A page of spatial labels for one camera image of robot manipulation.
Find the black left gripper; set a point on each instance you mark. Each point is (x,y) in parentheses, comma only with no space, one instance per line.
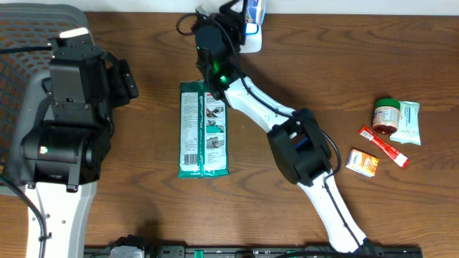
(128,89)

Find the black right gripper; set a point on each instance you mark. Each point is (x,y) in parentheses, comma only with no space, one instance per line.
(237,30)

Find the white blue labelled jar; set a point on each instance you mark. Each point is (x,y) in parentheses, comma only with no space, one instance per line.
(255,11)

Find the white red package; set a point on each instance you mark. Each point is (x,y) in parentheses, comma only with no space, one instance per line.
(203,133)

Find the green lid white jar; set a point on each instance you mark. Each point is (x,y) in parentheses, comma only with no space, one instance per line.
(386,116)

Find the small orange carton box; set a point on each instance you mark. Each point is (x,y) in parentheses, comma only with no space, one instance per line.
(362,163)

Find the teal white snack packet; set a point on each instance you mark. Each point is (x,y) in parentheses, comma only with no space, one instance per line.
(408,130)

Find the red coffee stick sachet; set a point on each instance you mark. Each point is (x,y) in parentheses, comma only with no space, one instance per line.
(400,159)

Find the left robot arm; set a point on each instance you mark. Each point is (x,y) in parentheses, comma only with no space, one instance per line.
(62,153)

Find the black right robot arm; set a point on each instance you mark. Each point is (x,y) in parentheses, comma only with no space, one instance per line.
(301,149)

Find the white barcode scanner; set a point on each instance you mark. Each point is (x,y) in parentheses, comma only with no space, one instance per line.
(253,39)

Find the grey plastic mesh basket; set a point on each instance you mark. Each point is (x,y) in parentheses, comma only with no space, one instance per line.
(27,25)

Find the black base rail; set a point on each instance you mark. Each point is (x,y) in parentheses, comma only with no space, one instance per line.
(134,246)

